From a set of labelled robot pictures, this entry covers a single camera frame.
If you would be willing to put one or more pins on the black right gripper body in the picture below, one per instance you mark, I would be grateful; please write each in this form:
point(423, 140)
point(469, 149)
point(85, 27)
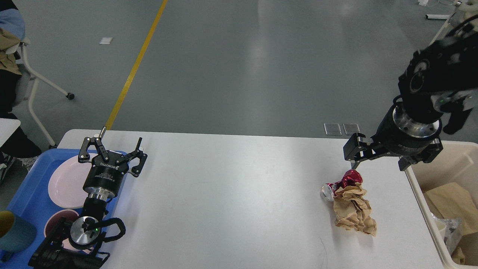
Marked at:
point(402, 135)

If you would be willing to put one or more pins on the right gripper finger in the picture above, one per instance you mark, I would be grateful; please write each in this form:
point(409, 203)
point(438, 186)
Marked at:
point(428, 154)
point(359, 148)

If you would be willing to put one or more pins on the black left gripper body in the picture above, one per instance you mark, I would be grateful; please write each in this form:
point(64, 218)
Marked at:
point(104, 180)

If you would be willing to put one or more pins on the crushed red can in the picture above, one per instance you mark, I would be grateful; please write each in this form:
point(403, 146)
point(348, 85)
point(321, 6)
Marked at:
point(351, 178)

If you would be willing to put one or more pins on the pink plate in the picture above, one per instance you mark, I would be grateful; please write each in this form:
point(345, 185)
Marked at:
point(65, 186)

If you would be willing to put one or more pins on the brown paper bag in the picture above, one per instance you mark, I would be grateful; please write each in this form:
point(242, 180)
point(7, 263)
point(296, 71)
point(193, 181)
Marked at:
point(453, 201)

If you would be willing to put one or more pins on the brown paper ball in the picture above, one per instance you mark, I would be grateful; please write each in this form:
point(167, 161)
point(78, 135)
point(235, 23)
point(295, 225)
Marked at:
point(353, 211)

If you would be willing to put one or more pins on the foil container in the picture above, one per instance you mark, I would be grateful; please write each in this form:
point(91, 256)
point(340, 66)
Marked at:
point(453, 234)

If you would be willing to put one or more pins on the cream paper cup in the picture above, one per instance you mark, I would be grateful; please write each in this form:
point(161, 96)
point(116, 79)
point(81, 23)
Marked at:
point(442, 228)

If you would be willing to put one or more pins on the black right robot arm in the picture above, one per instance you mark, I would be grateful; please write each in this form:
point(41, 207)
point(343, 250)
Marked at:
point(437, 94)

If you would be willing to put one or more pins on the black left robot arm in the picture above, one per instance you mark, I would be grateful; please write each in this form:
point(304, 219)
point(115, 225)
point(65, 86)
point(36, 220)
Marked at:
point(76, 244)

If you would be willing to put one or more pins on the floor socket plate right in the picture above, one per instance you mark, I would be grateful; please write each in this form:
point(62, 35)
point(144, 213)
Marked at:
point(350, 129)

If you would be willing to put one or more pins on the floor socket plate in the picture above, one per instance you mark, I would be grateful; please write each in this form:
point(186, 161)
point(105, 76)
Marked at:
point(350, 129)
point(332, 129)

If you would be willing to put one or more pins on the beige plastic bin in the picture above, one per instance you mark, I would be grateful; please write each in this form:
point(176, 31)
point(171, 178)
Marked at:
point(457, 163)

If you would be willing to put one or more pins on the floor socket plate left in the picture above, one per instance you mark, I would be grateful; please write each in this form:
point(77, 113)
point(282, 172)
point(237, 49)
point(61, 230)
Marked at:
point(332, 129)

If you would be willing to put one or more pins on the seated person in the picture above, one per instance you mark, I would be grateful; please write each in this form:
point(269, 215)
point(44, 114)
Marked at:
point(18, 146)

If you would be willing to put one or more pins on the blue plastic tray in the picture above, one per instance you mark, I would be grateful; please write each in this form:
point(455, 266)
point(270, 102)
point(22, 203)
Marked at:
point(32, 202)

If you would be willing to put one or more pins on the white side table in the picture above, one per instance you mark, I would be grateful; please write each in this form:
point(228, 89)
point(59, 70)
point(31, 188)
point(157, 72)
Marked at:
point(7, 128)

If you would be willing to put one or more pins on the white chair left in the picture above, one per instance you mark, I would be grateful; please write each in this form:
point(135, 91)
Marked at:
point(27, 86)

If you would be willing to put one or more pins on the white chair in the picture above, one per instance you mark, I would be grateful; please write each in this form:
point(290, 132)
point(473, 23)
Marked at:
point(27, 86)
point(463, 10)

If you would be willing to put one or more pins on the teal mug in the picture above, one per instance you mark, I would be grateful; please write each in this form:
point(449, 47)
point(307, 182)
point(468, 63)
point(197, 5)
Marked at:
point(16, 234)

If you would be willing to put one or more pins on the white chair right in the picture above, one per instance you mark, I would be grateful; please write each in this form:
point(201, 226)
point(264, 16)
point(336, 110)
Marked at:
point(463, 10)

